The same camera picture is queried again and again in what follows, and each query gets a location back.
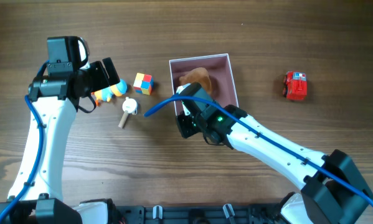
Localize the colourful two-by-two cube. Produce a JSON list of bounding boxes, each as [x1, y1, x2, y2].
[[133, 73, 154, 95]]

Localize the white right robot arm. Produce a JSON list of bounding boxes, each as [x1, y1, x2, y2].
[[176, 102, 373, 223]]

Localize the white wooden rattle drum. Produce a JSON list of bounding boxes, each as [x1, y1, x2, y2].
[[118, 97, 138, 129]]

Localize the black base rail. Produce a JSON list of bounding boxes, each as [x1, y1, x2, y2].
[[117, 203, 287, 224]]

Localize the yellow blue duck toy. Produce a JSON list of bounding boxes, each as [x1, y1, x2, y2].
[[92, 79, 128, 106]]

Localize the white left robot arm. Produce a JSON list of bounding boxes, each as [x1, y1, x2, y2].
[[0, 95, 120, 223]]

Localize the brown plush toy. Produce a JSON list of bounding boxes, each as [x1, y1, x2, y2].
[[179, 67, 212, 94]]

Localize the white pink-lined box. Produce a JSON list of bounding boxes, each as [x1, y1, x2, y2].
[[169, 54, 239, 107]]

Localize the red toy fire truck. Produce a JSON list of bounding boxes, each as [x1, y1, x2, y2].
[[283, 71, 308, 101]]

